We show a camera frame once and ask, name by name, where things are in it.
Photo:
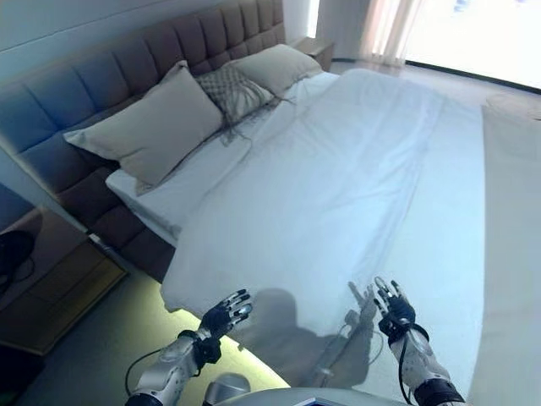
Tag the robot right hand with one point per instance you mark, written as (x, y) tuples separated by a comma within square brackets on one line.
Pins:
[(397, 311)]

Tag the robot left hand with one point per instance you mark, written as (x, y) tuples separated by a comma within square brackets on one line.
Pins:
[(220, 319)]

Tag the white duvet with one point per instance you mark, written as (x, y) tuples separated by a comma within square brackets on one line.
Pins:
[(338, 190)]

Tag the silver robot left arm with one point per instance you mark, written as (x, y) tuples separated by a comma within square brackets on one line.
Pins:
[(169, 368)]

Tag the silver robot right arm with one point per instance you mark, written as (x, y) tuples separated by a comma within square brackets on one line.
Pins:
[(418, 368)]

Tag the beige bed runner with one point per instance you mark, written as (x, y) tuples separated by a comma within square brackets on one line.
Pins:
[(515, 254)]

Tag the robot left leg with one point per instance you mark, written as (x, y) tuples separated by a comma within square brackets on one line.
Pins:
[(228, 389)]

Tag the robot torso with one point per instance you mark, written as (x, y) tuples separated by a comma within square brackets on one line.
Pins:
[(296, 399)]

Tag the white mattress sheet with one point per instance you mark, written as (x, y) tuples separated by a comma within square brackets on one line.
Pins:
[(181, 199)]

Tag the wooden nightstand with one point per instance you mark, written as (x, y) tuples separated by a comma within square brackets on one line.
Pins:
[(63, 287), (317, 48)]

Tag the beige pillow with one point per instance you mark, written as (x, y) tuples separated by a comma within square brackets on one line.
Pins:
[(274, 65), (156, 122)]

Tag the white dome table lamp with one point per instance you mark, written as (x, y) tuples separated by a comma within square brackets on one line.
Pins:
[(12, 249)]

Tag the fringed macrame cushion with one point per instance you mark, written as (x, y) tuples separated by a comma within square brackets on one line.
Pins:
[(228, 86)]

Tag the sheer pink curtain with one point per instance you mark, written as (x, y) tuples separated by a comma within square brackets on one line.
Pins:
[(393, 29)]

